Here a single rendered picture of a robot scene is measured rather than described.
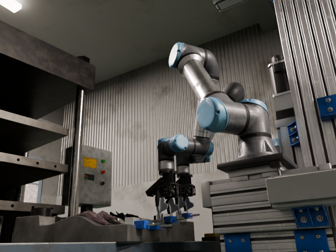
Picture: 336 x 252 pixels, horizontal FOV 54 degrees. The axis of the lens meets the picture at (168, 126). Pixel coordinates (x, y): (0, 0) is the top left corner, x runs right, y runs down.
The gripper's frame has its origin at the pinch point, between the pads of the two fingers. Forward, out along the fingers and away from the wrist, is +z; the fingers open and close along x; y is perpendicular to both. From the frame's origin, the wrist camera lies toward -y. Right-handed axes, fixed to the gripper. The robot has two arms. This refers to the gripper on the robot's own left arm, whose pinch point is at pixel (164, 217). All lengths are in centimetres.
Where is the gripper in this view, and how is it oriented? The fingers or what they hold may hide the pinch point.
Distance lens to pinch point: 149.7
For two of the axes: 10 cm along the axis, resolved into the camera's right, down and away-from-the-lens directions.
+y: 7.7, -2.5, -5.9
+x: 6.4, 2.5, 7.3
